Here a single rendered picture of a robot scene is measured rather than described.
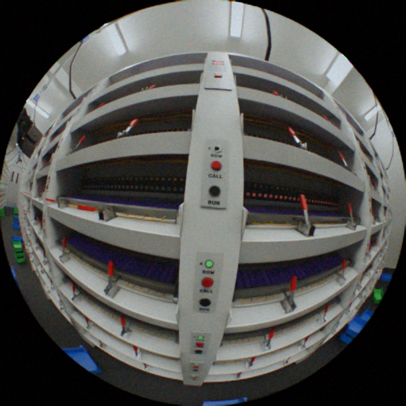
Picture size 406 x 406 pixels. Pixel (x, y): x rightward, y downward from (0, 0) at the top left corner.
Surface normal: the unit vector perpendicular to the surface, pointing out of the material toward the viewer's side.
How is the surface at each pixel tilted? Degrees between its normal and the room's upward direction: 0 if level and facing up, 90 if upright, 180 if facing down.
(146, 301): 18
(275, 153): 108
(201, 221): 90
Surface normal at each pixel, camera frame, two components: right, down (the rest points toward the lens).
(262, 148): -0.06, 0.20
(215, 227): -0.04, -0.11
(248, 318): 0.06, -0.98
